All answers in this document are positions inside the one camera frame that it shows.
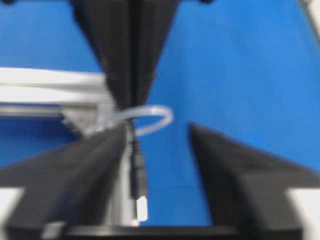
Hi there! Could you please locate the aluminium extrusion frame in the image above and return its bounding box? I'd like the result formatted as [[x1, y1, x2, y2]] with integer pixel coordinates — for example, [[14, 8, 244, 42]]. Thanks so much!
[[0, 67, 117, 135]]

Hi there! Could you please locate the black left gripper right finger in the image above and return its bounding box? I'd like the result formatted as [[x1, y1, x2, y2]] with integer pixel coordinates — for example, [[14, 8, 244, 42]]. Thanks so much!
[[188, 123, 320, 240]]

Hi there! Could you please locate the clear string loop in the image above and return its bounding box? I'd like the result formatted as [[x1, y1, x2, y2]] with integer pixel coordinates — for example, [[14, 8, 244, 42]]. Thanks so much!
[[86, 105, 174, 137]]

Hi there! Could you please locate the black USB cable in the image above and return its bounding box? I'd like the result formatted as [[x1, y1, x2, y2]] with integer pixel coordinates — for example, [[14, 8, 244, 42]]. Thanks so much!
[[127, 118, 149, 222]]

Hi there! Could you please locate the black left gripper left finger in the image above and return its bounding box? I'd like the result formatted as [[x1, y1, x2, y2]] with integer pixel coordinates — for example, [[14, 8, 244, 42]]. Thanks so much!
[[0, 124, 127, 240]]

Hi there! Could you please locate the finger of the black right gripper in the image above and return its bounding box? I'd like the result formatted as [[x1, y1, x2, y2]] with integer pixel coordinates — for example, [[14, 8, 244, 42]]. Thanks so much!
[[133, 0, 179, 106], [68, 0, 137, 112]]

